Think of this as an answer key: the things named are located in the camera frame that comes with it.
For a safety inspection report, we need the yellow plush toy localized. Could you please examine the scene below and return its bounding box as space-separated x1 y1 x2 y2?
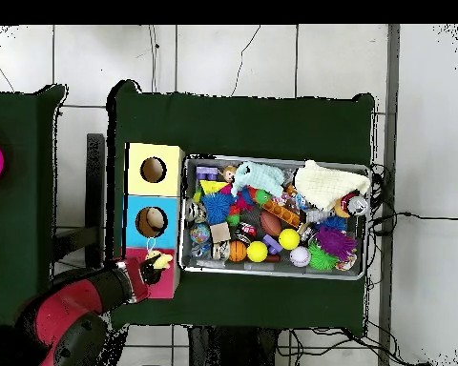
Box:
144 236 174 271

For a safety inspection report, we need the shallow metal mesh bin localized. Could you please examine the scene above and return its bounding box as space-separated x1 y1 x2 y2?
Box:
178 153 372 281

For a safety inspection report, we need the orange mini basketball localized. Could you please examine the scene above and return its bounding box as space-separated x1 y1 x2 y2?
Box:
228 240 248 263

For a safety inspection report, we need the blue spiky rubber ball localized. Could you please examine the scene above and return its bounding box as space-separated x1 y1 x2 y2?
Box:
201 192 234 225

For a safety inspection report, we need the yellow ball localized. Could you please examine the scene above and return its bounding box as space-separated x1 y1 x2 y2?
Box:
246 240 269 263
278 228 302 251

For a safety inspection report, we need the brown mini football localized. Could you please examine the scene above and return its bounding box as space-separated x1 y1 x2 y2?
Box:
259 210 283 237

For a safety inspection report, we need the mint knitted cloth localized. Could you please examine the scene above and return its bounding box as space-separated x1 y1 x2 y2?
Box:
231 160 286 198

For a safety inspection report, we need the green cloth side table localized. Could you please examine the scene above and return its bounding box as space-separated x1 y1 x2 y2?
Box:
0 84 73 329

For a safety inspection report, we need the orange building block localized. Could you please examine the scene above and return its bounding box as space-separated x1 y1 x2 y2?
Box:
261 199 302 229

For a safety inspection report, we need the white mini baseball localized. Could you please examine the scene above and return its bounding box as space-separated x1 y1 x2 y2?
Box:
289 245 311 268

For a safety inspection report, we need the dark green table cloth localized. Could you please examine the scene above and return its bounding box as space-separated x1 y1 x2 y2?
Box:
104 80 377 338

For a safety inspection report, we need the purple spiky monster toy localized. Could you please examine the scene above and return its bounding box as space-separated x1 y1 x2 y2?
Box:
315 225 358 262

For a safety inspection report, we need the cream knitted cloth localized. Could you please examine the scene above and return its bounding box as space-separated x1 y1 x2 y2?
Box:
293 159 371 212

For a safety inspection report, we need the black power cable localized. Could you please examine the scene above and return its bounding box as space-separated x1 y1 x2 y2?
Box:
369 163 458 237

